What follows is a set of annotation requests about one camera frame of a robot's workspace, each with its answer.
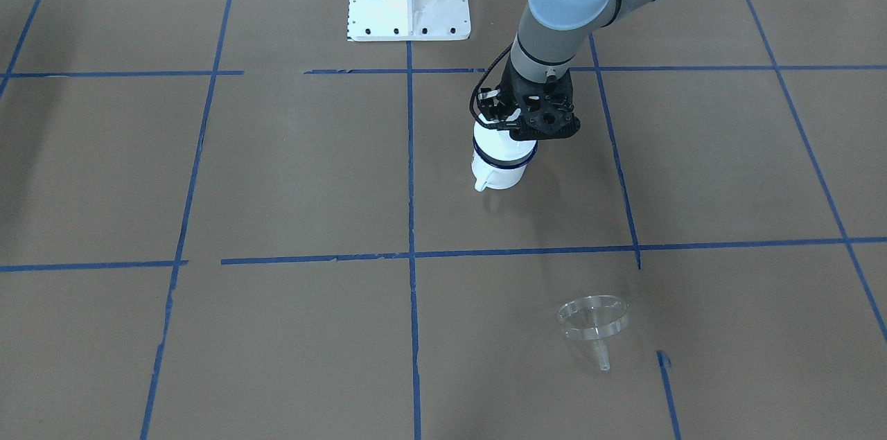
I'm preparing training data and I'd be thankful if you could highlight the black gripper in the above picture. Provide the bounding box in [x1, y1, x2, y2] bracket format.
[475, 61, 581, 141]

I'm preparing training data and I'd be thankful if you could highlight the clear plastic funnel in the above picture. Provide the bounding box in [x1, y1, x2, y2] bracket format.
[556, 294, 630, 373]

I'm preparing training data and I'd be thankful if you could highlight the white enamel mug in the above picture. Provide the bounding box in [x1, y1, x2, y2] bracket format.
[471, 122, 538, 193]

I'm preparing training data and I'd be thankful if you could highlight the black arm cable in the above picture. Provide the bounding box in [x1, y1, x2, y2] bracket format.
[468, 45, 515, 130]

